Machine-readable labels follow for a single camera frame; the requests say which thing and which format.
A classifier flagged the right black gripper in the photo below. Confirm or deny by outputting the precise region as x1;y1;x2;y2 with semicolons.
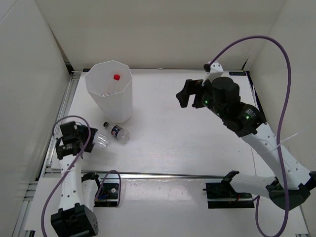
176;79;227;120

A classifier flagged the blue label white cap bottle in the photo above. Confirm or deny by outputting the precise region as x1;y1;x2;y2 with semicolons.
93;132;109;149

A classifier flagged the Pepsi black cap bottle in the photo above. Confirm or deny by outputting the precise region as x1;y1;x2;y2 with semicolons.
103;121;130;143

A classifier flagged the red label plastic bottle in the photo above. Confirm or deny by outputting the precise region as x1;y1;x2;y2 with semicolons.
106;74;120;95

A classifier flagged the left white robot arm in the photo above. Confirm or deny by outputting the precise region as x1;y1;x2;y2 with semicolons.
50;121;104;237

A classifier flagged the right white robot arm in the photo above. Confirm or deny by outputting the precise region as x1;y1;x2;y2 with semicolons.
176;77;316;210

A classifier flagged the white octagonal plastic bin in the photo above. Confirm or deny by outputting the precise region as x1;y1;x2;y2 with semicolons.
84;60;133;123

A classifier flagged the white zip tie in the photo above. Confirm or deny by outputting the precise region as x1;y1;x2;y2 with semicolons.
271;132;299;151

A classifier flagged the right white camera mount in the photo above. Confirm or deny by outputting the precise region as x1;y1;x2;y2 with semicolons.
202;61;224;86

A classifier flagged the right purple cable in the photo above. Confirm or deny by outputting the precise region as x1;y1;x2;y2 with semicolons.
203;36;291;237

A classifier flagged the aluminium frame rail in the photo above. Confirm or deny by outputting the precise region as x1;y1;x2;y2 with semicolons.
35;62;81;181

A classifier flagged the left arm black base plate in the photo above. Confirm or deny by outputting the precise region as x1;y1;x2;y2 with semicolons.
94;179;120;208

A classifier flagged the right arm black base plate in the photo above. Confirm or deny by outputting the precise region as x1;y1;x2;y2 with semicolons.
202;182;254;209

